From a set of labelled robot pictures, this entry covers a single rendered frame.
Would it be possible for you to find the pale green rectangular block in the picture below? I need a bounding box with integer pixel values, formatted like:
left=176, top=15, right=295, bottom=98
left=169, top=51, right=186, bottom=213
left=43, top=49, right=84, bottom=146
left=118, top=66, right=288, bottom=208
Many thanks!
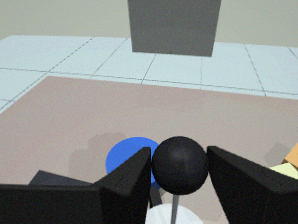
left=270, top=163, right=298, bottom=179

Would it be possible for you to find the dark grey flat bar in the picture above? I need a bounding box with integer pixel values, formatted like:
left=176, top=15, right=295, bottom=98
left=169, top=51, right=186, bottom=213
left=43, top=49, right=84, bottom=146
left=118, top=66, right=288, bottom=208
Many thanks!
left=29, top=169, right=93, bottom=186

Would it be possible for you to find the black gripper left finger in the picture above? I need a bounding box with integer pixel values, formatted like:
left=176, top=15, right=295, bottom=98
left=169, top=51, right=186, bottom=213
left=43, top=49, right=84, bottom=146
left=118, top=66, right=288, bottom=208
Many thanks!
left=0, top=147, right=151, bottom=224

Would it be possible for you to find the tan block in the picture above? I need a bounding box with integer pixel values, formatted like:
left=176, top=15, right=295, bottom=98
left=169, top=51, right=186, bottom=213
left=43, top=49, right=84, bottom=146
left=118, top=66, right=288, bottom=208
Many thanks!
left=280, top=143, right=298, bottom=171

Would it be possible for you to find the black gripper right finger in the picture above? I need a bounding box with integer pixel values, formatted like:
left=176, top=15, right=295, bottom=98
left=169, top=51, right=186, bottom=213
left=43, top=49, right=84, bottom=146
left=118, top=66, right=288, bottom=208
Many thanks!
left=206, top=146, right=298, bottom=224

